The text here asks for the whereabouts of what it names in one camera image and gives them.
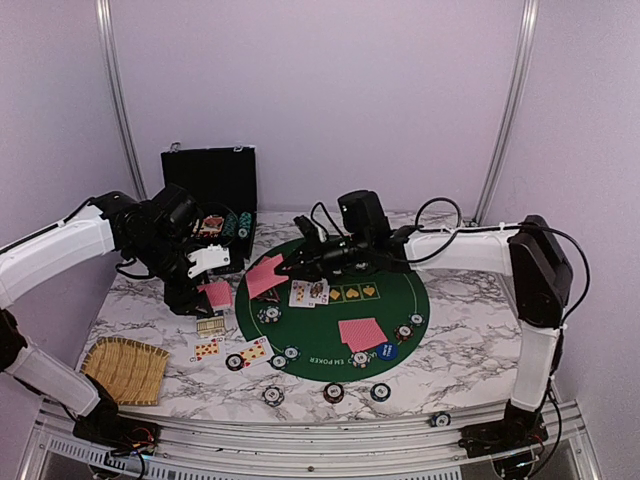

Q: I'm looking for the red face-down card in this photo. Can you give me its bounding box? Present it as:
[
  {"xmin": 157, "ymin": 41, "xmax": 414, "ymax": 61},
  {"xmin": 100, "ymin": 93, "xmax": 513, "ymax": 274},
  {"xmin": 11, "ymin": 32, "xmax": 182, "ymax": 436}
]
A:
[{"xmin": 257, "ymin": 254, "xmax": 284, "ymax": 267}]

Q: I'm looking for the aluminium frame post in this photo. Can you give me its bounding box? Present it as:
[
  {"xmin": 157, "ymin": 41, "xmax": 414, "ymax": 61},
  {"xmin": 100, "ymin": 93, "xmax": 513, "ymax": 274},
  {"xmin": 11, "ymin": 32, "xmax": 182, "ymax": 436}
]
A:
[
  {"xmin": 95, "ymin": 0, "xmax": 148, "ymax": 200},
  {"xmin": 471, "ymin": 0, "xmax": 540, "ymax": 224}
]

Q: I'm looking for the triangular black red button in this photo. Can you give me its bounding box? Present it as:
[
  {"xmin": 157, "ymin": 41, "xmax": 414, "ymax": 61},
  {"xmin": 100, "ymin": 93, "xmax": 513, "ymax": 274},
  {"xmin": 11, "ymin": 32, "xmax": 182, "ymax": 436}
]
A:
[{"xmin": 255, "ymin": 288, "xmax": 280, "ymax": 303}]

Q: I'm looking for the blue green chip stack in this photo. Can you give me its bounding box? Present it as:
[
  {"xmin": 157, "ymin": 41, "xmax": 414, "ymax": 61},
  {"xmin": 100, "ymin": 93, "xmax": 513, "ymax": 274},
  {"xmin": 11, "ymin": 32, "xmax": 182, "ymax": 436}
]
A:
[{"xmin": 370, "ymin": 383, "xmax": 391, "ymax": 402}]

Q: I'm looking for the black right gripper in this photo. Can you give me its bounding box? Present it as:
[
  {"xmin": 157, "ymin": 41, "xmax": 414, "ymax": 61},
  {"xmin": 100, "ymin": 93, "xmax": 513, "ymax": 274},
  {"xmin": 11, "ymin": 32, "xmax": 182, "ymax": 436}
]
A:
[{"xmin": 275, "ymin": 230, "xmax": 371, "ymax": 285}]

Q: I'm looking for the left aluminium frame post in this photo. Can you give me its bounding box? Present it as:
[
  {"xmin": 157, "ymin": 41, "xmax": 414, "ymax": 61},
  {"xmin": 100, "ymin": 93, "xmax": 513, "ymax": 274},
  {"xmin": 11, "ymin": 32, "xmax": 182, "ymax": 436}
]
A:
[{"xmin": 95, "ymin": 0, "xmax": 148, "ymax": 200}]

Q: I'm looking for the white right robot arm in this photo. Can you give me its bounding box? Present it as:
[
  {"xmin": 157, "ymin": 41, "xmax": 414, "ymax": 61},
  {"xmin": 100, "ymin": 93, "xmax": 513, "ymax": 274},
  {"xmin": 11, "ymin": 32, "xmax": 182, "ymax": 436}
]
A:
[{"xmin": 275, "ymin": 190, "xmax": 573, "ymax": 448}]

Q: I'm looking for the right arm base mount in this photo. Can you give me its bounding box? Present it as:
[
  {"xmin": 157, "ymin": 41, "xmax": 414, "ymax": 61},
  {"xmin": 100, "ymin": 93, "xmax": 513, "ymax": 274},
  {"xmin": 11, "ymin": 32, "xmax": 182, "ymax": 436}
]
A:
[{"xmin": 458, "ymin": 401, "xmax": 549, "ymax": 458}]

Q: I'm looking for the red patterned card deck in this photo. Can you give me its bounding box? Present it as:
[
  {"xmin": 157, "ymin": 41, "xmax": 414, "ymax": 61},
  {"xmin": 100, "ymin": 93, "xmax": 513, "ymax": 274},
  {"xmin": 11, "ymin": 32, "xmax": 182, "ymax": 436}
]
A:
[{"xmin": 198, "ymin": 281, "xmax": 233, "ymax": 310}]

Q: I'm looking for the face-up eight hearts card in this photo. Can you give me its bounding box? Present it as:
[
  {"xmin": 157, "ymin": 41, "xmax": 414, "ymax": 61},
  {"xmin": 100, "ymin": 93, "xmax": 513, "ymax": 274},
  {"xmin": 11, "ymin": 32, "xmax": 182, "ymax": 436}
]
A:
[{"xmin": 288, "ymin": 280, "xmax": 315, "ymax": 308}]

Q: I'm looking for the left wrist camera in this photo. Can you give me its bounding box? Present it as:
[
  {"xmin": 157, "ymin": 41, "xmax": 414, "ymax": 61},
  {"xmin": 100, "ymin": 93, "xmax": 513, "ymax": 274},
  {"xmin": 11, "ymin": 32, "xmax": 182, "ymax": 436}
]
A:
[{"xmin": 187, "ymin": 245, "xmax": 231, "ymax": 278}]

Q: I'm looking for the round green poker mat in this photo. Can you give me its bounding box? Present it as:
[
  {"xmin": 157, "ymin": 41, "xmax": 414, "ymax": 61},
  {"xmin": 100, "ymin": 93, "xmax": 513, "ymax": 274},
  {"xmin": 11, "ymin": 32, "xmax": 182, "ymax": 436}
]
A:
[{"xmin": 235, "ymin": 269, "xmax": 430, "ymax": 383}]

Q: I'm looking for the red black chip stack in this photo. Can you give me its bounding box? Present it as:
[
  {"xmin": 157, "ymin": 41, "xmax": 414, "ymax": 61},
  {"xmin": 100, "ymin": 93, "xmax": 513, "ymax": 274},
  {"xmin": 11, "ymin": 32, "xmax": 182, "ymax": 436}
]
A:
[{"xmin": 323, "ymin": 382, "xmax": 345, "ymax": 404}]

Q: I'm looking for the black poker chip case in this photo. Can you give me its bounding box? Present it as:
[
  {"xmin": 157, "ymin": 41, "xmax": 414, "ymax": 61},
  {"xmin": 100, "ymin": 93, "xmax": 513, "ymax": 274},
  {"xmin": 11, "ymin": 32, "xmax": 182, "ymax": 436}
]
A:
[{"xmin": 161, "ymin": 146, "xmax": 257, "ymax": 274}]

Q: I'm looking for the woven bamboo tray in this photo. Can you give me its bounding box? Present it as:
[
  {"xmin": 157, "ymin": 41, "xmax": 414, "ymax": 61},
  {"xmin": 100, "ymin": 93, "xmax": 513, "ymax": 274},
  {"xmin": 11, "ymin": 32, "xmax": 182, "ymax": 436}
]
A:
[{"xmin": 80, "ymin": 337, "xmax": 169, "ymax": 406}]

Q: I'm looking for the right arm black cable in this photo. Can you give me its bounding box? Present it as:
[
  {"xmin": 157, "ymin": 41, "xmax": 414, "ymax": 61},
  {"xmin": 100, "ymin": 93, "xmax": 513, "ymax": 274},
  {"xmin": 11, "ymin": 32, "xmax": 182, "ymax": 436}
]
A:
[{"xmin": 407, "ymin": 197, "xmax": 591, "ymax": 321}]

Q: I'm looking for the right aluminium frame post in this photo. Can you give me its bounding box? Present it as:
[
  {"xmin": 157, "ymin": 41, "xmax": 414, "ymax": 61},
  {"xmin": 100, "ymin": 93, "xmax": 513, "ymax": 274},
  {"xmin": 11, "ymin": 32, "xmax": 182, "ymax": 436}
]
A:
[{"xmin": 471, "ymin": 0, "xmax": 540, "ymax": 224}]

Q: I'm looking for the striped blue yellow card box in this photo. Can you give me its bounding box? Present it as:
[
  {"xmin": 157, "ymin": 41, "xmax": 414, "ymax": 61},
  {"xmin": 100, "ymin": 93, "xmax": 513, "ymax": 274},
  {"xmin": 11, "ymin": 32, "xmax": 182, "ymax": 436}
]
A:
[{"xmin": 196, "ymin": 318, "xmax": 226, "ymax": 338}]

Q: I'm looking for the black white chip stack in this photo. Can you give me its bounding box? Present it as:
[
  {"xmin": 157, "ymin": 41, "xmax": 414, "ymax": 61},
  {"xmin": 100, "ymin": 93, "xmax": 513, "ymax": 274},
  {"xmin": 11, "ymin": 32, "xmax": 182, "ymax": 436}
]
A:
[{"xmin": 262, "ymin": 386, "xmax": 284, "ymax": 407}]

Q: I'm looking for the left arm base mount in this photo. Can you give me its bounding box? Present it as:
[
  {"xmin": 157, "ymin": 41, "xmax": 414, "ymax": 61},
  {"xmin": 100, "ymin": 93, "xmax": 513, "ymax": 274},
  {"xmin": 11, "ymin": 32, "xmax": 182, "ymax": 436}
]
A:
[{"xmin": 73, "ymin": 383, "xmax": 160, "ymax": 451}]

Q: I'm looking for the face-up queen card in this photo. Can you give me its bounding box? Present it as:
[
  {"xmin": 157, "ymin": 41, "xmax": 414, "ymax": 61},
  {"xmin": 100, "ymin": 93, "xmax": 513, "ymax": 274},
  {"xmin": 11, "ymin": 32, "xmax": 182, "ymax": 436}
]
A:
[{"xmin": 307, "ymin": 279, "xmax": 330, "ymax": 305}]

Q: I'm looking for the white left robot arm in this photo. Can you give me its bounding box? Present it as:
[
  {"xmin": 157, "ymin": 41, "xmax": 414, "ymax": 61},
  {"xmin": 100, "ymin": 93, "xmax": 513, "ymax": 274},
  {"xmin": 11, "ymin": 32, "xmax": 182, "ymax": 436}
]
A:
[{"xmin": 1, "ymin": 185, "xmax": 230, "ymax": 445}]

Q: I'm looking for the blue small blind button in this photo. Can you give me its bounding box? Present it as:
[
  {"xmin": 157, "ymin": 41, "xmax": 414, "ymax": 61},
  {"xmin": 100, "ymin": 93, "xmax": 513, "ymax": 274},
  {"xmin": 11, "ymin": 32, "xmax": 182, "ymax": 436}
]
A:
[{"xmin": 376, "ymin": 342, "xmax": 399, "ymax": 361}]

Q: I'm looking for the face-up diamonds card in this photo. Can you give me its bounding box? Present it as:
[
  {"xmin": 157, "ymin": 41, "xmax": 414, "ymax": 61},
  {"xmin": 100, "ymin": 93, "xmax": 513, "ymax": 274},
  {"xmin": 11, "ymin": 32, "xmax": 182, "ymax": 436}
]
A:
[{"xmin": 238, "ymin": 336, "xmax": 274, "ymax": 368}]

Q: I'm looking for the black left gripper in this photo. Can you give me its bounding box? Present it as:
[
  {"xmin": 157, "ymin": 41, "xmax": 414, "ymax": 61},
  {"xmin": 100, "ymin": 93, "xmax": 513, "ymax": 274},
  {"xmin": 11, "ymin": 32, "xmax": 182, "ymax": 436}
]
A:
[{"xmin": 127, "ymin": 231, "xmax": 214, "ymax": 317}]

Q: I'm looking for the aluminium front rail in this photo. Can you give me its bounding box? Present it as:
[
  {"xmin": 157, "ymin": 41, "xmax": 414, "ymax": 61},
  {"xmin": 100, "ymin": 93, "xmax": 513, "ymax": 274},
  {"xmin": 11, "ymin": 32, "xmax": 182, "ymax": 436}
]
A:
[{"xmin": 29, "ymin": 399, "xmax": 601, "ymax": 480}]

